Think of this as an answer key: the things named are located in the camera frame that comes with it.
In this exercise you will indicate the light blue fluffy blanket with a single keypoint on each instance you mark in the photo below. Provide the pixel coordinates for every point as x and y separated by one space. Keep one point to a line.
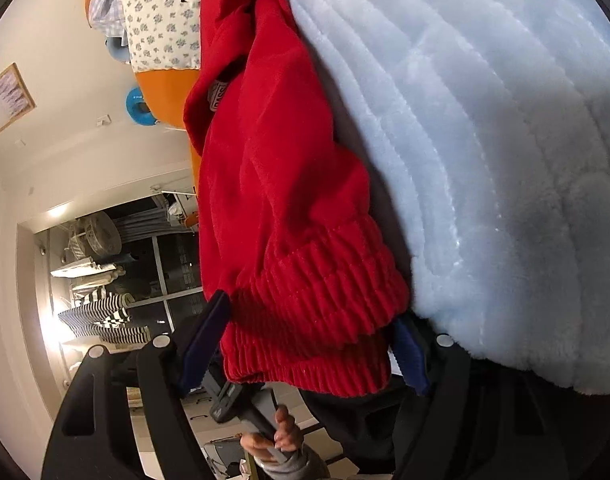
485 135

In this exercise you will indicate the framed wall picture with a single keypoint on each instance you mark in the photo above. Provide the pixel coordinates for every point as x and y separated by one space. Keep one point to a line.
7 97

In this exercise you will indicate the blue checked pillow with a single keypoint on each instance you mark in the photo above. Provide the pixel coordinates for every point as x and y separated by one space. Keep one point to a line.
110 5

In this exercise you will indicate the person's dark clothing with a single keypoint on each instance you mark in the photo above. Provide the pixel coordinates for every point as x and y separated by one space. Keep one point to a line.
350 425

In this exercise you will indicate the person's left hand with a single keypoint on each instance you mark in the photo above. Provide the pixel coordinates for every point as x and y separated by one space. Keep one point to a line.
285 435

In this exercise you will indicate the blue round object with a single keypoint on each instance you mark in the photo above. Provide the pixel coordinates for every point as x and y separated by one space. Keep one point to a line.
140 106

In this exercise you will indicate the dark window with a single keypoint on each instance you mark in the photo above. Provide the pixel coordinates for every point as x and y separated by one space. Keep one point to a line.
180 270

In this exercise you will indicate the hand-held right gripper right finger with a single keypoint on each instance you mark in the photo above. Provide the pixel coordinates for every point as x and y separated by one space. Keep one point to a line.
411 360

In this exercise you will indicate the red fleece garment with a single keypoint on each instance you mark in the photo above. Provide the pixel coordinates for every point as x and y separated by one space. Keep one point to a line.
285 185

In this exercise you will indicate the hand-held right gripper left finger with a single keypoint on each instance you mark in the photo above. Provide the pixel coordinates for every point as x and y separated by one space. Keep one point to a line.
207 335

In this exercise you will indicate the white floral pillow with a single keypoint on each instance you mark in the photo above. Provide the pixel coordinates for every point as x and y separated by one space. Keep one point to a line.
160 30

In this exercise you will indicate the striped black and white clothes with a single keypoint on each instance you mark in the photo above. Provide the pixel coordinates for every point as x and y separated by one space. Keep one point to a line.
102 317

